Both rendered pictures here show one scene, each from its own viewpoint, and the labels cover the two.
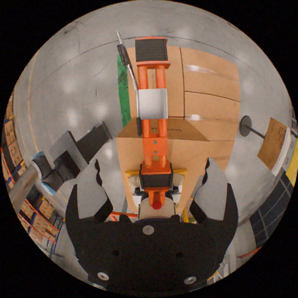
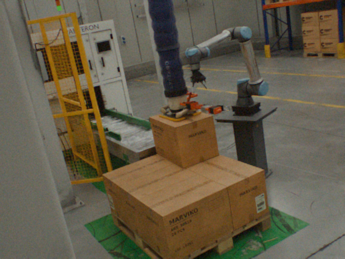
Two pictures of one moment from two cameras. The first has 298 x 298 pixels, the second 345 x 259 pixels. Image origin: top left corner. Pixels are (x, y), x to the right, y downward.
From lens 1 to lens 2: 3.41 m
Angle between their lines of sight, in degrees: 48
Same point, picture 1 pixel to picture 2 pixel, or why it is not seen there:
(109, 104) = not seen: hidden behind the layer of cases
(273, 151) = not seen: hidden behind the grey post
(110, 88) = (278, 201)
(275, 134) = not seen: hidden behind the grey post
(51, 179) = (243, 88)
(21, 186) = (248, 62)
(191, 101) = (188, 173)
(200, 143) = (179, 125)
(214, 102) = (169, 183)
